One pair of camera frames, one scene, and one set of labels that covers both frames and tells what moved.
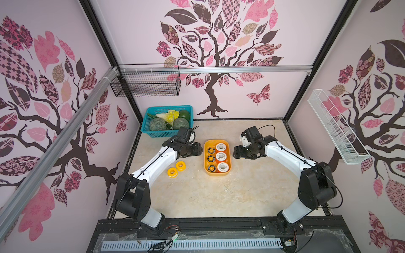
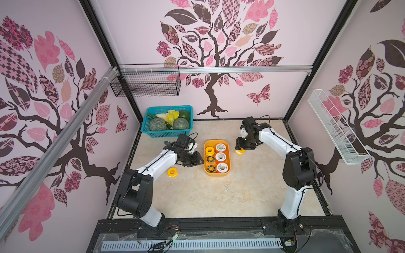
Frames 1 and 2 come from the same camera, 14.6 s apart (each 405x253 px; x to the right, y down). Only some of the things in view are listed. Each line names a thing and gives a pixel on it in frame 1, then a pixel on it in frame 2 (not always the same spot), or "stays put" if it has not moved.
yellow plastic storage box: [217, 157] stays put
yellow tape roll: [180, 166] to [209, 151]
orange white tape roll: [222, 167] stays put
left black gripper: [196, 149] to [195, 162]
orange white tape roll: [221, 156] stays put
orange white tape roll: [221, 147] stays put
